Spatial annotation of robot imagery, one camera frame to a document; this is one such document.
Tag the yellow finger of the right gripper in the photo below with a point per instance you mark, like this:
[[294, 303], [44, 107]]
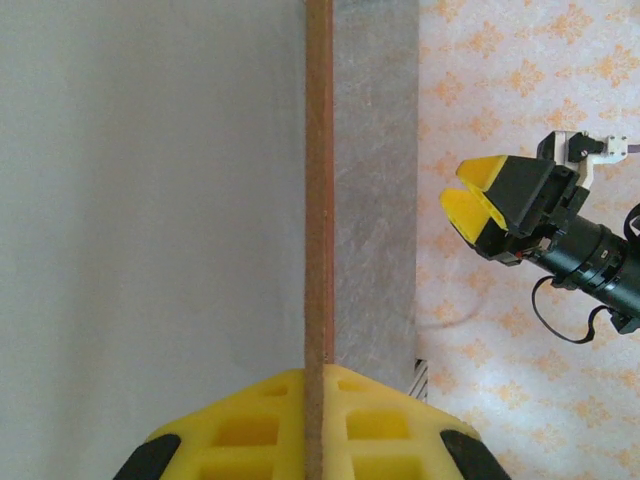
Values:
[[520, 190], [467, 212]]

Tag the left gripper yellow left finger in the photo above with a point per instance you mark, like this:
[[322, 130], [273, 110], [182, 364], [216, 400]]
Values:
[[240, 440]]

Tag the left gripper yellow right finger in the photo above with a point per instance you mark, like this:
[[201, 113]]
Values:
[[390, 440]]

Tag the brown fibreboard backing board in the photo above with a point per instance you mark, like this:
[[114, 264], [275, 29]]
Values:
[[315, 200]]

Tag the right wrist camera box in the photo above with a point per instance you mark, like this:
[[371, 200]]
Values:
[[575, 150]]

